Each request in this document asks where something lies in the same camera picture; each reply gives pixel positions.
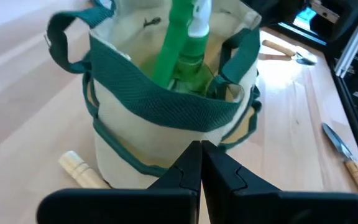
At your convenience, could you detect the wide trowel wooden handle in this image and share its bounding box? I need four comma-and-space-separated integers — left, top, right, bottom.
262, 39, 319, 66

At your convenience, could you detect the beige green gardening bag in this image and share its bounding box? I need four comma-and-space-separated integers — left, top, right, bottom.
44, 0, 263, 190

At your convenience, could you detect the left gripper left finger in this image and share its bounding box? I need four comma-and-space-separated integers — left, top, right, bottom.
35, 140, 203, 224

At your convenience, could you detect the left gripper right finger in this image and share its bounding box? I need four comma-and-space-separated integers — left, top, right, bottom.
202, 140, 358, 224

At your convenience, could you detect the green spray bottle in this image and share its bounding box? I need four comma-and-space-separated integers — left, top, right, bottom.
147, 0, 218, 98

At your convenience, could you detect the hand rake wooden handle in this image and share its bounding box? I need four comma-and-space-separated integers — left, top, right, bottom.
57, 150, 111, 190

